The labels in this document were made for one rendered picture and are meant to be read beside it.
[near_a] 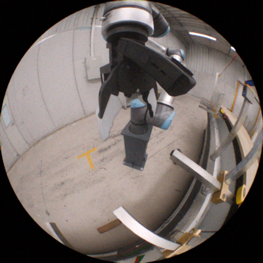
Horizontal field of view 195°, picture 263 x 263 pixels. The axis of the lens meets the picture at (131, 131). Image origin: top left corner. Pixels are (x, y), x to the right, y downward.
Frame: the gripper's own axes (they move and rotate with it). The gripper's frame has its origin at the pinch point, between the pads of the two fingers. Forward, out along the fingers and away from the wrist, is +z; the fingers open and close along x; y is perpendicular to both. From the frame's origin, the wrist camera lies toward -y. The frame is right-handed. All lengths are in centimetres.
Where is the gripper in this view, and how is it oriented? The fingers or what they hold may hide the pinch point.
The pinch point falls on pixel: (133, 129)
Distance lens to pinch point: 18.2
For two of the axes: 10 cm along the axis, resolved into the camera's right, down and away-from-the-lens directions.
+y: -6.1, -5.2, 5.9
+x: -7.9, 4.1, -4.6
